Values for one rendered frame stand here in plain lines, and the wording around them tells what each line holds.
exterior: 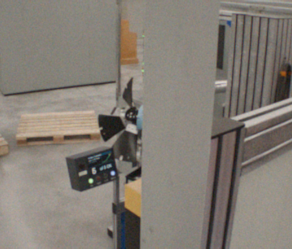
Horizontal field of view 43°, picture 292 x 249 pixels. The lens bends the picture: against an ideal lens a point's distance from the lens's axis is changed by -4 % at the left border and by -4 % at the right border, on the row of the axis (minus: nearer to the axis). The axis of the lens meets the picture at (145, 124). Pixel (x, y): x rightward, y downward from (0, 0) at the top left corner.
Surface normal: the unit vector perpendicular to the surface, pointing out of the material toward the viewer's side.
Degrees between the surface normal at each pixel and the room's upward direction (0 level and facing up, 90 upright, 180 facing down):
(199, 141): 90
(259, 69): 90
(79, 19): 90
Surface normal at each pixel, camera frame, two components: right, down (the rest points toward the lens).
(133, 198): -0.76, 0.21
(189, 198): 0.65, 0.27
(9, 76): 0.48, 0.31
